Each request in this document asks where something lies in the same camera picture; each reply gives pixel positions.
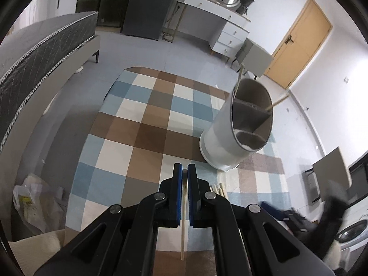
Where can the black screen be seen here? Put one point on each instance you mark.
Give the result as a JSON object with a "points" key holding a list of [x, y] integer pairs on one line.
{"points": [[360, 178]]}

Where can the white round floor disc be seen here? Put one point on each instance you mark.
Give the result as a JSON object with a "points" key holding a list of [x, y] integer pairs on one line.
{"points": [[77, 68]]}

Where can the bed with grey mattress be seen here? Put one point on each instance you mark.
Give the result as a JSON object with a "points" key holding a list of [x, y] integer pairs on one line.
{"points": [[37, 103]]}

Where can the white utensil holder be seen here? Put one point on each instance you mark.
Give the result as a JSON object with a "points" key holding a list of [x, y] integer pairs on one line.
{"points": [[221, 138]]}

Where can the checkered rug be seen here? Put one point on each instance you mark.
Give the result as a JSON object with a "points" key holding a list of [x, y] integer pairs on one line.
{"points": [[149, 132]]}

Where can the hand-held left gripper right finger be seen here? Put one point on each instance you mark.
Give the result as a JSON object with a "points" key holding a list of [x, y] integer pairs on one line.
{"points": [[191, 189]]}

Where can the grey refrigerator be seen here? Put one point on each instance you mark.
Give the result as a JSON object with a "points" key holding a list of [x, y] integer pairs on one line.
{"points": [[146, 14]]}

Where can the white washing machine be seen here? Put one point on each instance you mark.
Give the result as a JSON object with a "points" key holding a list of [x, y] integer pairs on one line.
{"points": [[353, 230]]}

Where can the white plastic bag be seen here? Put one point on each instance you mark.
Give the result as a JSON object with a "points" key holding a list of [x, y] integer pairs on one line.
{"points": [[34, 204]]}

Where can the dark glass cabinet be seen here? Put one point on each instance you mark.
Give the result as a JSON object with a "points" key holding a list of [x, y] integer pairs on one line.
{"points": [[112, 3]]}

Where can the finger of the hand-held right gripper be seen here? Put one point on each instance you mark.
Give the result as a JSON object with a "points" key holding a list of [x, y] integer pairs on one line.
{"points": [[274, 209]]}

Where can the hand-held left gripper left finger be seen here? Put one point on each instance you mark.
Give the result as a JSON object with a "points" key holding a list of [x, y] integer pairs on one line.
{"points": [[178, 189]]}

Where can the grey nightstand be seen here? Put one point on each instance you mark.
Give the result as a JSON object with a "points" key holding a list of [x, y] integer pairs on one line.
{"points": [[258, 60]]}

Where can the white vanity desk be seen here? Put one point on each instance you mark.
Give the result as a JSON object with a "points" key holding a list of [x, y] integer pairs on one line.
{"points": [[230, 38]]}

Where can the wooden door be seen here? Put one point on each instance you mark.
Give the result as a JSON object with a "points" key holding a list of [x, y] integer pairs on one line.
{"points": [[302, 40]]}

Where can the beige cloth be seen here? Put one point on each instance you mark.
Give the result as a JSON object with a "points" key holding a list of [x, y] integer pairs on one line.
{"points": [[31, 253]]}

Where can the wooden chopstick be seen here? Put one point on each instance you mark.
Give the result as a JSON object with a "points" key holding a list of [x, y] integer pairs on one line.
{"points": [[279, 101], [223, 190], [215, 190], [183, 235], [240, 76]]}

